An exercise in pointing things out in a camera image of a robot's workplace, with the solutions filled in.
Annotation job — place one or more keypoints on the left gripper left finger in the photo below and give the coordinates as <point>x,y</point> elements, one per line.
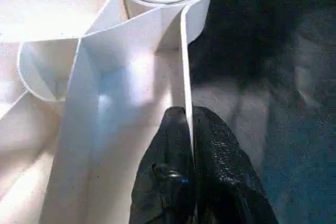
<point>168,174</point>

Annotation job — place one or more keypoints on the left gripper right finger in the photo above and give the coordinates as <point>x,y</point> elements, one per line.
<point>225,179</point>

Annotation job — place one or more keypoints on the white plastic table top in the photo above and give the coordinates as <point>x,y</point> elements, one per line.
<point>92,77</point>

